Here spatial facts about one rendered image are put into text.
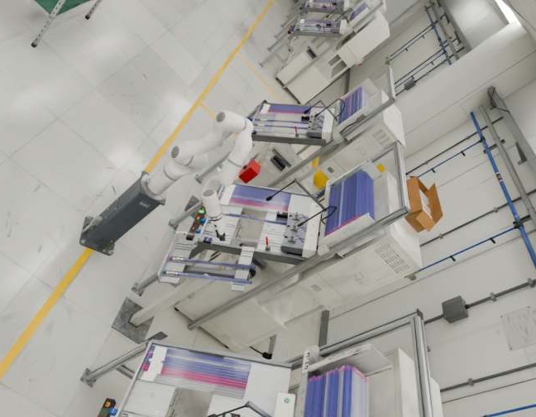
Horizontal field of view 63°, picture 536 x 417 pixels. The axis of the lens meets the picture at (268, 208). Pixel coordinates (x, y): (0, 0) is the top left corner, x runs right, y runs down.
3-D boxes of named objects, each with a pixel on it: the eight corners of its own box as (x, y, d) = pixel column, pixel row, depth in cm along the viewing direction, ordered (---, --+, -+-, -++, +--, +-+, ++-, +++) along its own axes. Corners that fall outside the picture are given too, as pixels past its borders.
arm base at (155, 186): (139, 192, 265) (156, 176, 256) (142, 170, 277) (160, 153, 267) (165, 205, 276) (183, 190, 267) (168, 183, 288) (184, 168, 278)
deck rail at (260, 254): (197, 247, 282) (197, 241, 278) (198, 246, 284) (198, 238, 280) (306, 266, 275) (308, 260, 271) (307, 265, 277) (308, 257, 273)
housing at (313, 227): (300, 265, 278) (303, 248, 269) (308, 217, 316) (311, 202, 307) (313, 266, 277) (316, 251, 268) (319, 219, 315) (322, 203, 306)
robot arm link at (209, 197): (204, 210, 244) (209, 218, 237) (198, 191, 236) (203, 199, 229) (217, 204, 246) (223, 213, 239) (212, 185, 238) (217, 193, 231)
